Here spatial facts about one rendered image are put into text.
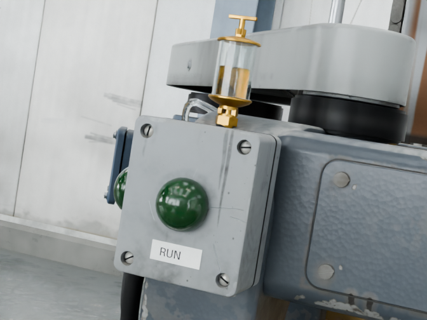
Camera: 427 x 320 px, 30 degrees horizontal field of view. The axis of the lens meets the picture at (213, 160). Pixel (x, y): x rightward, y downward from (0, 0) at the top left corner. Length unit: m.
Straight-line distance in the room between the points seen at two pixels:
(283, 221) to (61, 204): 6.09
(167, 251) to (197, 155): 0.06
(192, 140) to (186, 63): 0.48
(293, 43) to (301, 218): 0.20
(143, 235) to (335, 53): 0.22
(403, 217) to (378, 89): 0.15
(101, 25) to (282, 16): 1.48
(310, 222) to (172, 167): 0.09
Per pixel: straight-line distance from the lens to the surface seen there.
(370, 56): 0.59
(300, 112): 0.60
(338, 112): 0.58
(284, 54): 0.65
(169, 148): 0.44
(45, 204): 6.63
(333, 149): 0.47
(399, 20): 1.03
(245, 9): 5.53
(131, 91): 6.27
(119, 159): 0.94
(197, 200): 0.43
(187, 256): 0.44
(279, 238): 0.48
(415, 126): 0.96
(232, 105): 0.51
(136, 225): 0.45
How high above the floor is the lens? 1.33
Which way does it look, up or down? 3 degrees down
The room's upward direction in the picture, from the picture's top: 9 degrees clockwise
